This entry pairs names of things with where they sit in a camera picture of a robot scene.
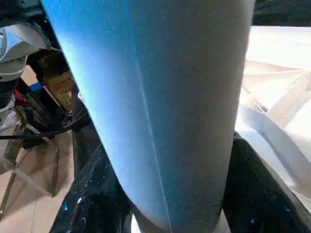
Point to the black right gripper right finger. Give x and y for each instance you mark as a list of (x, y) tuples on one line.
[(257, 201)]

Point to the metal work surface frame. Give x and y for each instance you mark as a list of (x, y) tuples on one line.
[(53, 174)]

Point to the black robot waist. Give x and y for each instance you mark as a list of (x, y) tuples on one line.
[(48, 116)]

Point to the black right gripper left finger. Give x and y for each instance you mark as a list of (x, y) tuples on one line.
[(97, 199)]

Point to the white tapered table leg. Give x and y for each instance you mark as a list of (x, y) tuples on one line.
[(158, 97)]

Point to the white plastic table top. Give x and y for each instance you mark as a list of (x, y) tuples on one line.
[(279, 72)]

